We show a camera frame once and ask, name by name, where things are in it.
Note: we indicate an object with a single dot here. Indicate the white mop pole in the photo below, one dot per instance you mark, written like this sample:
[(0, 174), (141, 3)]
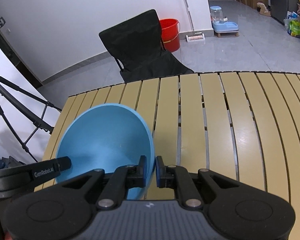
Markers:
[(193, 36)]

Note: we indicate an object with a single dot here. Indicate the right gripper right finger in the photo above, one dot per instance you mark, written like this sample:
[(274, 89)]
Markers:
[(180, 181)]

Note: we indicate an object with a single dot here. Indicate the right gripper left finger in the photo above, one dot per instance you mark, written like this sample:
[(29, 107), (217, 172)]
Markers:
[(119, 182)]

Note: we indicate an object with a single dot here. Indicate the green snack bag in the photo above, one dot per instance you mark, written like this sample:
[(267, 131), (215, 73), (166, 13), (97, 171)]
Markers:
[(293, 27)]

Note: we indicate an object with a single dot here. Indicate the black camera tripod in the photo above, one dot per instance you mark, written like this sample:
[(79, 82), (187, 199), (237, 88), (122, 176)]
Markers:
[(27, 119)]

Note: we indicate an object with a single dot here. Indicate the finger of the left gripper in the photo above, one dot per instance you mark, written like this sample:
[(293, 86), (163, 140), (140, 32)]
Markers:
[(16, 180)]

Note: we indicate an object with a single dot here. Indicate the black folding chair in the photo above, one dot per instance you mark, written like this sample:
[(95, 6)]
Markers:
[(139, 51)]

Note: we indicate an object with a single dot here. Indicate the blue pet water feeder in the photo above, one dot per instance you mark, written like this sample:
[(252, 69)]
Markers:
[(221, 25)]

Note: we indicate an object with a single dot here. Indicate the blue bowl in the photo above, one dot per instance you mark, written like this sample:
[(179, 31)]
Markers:
[(106, 136)]

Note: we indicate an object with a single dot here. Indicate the red bucket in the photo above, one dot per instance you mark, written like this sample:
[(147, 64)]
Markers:
[(170, 28)]

